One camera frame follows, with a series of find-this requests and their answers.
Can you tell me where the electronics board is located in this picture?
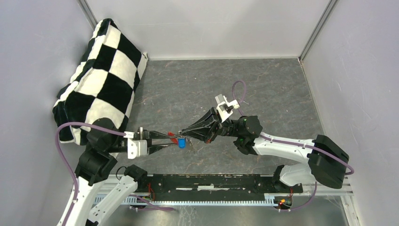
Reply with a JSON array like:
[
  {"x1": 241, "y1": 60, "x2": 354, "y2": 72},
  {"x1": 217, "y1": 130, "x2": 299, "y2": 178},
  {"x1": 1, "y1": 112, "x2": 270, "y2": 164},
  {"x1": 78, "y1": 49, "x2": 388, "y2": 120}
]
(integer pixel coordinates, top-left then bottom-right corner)
[
  {"x1": 275, "y1": 188, "x2": 294, "y2": 211},
  {"x1": 133, "y1": 183, "x2": 155, "y2": 209}
]

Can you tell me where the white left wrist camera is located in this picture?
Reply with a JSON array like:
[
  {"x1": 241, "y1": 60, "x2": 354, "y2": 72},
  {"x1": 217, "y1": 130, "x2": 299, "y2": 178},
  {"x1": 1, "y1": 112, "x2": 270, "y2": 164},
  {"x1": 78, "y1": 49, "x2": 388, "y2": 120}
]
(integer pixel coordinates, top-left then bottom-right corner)
[{"x1": 123, "y1": 131, "x2": 150, "y2": 160}]

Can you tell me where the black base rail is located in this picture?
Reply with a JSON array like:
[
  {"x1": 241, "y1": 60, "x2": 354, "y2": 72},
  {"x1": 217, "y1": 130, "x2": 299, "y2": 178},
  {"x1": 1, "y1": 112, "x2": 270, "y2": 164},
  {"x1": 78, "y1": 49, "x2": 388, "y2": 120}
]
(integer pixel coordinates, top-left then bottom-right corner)
[{"x1": 136, "y1": 174, "x2": 303, "y2": 202}]

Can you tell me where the black white checkered pillow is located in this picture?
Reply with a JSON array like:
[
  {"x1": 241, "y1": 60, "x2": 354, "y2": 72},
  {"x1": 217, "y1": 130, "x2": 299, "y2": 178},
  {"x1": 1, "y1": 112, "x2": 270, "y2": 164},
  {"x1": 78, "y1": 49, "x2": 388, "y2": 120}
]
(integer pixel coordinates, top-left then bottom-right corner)
[{"x1": 52, "y1": 18, "x2": 148, "y2": 145}]

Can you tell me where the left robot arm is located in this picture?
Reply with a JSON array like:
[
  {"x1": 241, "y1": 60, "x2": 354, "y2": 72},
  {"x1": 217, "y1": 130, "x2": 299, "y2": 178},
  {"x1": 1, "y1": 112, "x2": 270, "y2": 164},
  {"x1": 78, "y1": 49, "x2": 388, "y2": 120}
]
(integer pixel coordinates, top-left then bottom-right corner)
[{"x1": 55, "y1": 118, "x2": 178, "y2": 226}]

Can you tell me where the left electronics board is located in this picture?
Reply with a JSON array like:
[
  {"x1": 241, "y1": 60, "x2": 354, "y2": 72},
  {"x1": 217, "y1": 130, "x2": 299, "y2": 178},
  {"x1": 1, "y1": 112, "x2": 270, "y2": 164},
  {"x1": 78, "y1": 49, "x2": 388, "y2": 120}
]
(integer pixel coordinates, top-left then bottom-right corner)
[{"x1": 133, "y1": 183, "x2": 155, "y2": 209}]

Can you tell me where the right electronics board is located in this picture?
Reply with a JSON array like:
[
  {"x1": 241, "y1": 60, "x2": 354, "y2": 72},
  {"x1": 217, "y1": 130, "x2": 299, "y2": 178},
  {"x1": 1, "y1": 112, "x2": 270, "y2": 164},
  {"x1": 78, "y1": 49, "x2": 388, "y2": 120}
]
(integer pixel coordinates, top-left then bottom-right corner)
[{"x1": 275, "y1": 188, "x2": 294, "y2": 211}]

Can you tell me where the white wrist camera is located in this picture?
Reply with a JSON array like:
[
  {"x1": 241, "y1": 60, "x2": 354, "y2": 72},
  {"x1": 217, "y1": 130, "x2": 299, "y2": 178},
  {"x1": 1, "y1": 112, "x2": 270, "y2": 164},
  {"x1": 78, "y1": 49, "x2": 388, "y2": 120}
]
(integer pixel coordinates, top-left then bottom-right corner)
[
  {"x1": 215, "y1": 94, "x2": 239, "y2": 122},
  {"x1": 123, "y1": 131, "x2": 150, "y2": 160}
]

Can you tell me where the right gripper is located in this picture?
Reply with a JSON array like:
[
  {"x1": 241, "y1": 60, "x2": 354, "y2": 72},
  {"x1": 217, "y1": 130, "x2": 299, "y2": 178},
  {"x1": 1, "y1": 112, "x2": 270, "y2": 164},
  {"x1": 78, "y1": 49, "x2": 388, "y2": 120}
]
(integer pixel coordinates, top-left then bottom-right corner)
[{"x1": 180, "y1": 107, "x2": 241, "y2": 144}]

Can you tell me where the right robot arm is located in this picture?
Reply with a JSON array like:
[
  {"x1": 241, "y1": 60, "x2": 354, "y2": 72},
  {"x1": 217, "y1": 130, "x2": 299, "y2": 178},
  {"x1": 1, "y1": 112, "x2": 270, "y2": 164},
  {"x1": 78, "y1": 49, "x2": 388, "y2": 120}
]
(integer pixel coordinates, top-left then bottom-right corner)
[{"x1": 179, "y1": 107, "x2": 354, "y2": 192}]

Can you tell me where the red key tag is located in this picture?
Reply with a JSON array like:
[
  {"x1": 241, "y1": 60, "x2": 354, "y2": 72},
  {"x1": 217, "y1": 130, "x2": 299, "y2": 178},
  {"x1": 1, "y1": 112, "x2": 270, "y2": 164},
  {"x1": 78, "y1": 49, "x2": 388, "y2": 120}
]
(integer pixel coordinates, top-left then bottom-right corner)
[{"x1": 168, "y1": 131, "x2": 178, "y2": 145}]

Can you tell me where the white toothed cable duct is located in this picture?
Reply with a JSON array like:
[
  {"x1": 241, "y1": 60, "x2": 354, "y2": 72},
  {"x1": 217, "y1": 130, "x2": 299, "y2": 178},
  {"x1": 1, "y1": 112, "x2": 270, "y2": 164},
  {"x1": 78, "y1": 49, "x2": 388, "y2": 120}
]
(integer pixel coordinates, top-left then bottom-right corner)
[{"x1": 117, "y1": 194, "x2": 277, "y2": 207}]

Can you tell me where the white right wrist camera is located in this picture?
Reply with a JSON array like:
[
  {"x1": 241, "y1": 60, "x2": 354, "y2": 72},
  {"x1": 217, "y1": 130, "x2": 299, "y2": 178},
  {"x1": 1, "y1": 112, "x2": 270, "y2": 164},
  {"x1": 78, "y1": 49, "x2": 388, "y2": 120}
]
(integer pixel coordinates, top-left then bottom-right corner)
[{"x1": 215, "y1": 94, "x2": 239, "y2": 122}]

